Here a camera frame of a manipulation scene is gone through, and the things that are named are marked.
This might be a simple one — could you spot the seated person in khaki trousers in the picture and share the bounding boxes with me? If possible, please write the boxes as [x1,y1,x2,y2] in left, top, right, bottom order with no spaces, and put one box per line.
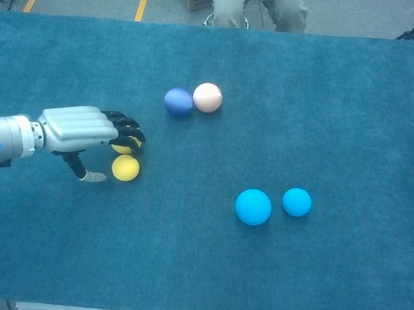
[204,0,311,34]

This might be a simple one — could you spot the large yellow foam ball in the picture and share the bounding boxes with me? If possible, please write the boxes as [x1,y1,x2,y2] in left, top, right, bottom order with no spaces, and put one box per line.
[110,135,142,156]

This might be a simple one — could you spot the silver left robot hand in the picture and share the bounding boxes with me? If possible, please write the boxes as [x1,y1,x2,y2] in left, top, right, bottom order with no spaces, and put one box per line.
[32,102,149,186]

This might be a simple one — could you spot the purple foam ball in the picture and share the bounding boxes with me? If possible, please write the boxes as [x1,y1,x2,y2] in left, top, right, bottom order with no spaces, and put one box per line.
[163,86,195,119]

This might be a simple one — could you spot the peach foam ball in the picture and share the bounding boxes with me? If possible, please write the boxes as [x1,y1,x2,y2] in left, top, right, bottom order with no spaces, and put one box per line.
[192,81,224,114]

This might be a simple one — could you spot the thin black cable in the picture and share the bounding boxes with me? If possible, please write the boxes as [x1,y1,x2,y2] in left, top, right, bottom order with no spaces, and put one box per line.
[253,0,271,29]

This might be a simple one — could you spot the chrome stool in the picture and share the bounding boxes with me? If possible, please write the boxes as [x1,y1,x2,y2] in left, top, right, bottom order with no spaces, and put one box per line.
[202,11,251,29]

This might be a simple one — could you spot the teal carpet table cover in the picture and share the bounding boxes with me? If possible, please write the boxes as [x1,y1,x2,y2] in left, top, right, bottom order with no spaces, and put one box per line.
[0,10,414,310]

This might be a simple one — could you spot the large cyan foam ball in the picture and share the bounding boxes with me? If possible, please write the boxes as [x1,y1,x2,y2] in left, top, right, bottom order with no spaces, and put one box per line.
[233,187,274,227]

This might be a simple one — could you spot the small yellow foam ball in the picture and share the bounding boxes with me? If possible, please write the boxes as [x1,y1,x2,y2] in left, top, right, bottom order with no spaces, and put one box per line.
[110,154,142,184]

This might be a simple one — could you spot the small cyan foam ball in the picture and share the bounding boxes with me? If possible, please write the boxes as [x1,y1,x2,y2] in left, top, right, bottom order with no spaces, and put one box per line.
[281,187,313,218]

